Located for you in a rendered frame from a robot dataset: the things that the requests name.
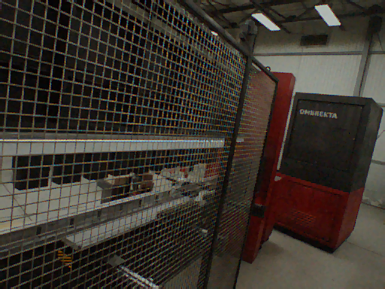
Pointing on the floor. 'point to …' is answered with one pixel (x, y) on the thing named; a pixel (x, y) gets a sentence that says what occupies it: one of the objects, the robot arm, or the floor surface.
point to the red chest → (272, 208)
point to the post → (225, 173)
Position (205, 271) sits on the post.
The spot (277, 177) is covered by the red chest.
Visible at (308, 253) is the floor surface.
